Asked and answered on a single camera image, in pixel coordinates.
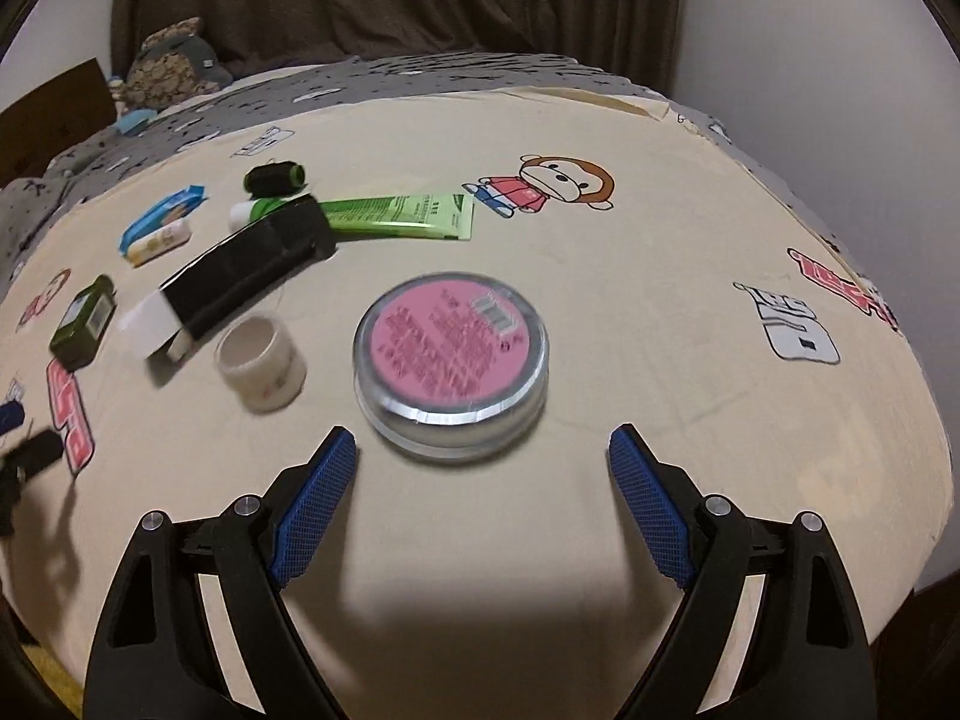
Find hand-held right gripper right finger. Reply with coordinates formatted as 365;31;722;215
607;424;878;720

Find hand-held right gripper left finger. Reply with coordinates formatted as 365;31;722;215
84;426;357;720

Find dark green bottle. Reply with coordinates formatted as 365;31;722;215
49;275;117;372

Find white tape roll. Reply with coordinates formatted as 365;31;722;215
214;315;308;413

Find round tin with pink label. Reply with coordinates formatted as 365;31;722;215
352;270;551;462

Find small cream packet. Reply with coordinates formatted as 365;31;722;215
126;221;194;269

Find black box with white end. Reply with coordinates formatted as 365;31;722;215
118;193;337;365

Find blue snack packet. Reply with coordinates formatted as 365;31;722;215
120;186;207;252

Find green tube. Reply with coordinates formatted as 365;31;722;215
319;193;475;242

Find black thread spool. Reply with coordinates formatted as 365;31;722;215
244;160;307;198

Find cream cartoon printed blanket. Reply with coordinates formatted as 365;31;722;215
0;86;946;720

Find wooden headboard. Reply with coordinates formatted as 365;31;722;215
0;58;117;188

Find brown patterned plush toy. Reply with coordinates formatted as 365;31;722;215
124;17;233;110

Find dark brown curtain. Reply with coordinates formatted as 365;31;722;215
112;0;687;102

